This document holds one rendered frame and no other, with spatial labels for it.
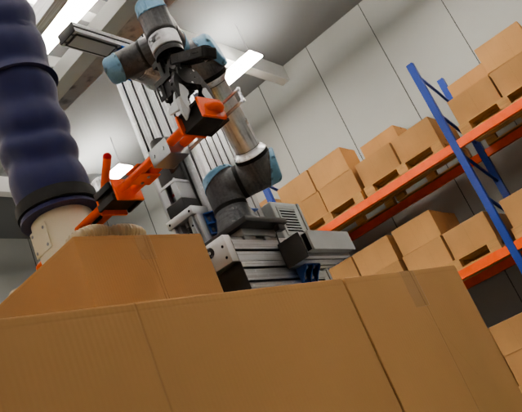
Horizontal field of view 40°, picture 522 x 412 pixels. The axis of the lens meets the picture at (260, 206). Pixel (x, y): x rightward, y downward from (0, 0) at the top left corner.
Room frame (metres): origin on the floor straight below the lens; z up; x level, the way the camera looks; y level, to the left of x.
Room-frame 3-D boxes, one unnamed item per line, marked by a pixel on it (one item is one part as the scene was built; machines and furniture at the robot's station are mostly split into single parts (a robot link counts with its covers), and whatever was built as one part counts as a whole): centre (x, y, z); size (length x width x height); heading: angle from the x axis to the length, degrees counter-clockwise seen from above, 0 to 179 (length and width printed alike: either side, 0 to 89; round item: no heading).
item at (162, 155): (1.51, 0.15, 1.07); 0.07 x 0.07 x 0.04; 53
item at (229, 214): (2.20, 0.09, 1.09); 0.15 x 0.15 x 0.10
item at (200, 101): (1.43, 0.04, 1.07); 0.08 x 0.07 x 0.05; 53
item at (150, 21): (1.45, 0.05, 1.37); 0.09 x 0.08 x 0.11; 173
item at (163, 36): (1.45, 0.05, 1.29); 0.08 x 0.08 x 0.05
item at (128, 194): (1.64, 0.32, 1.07); 0.10 x 0.08 x 0.06; 143
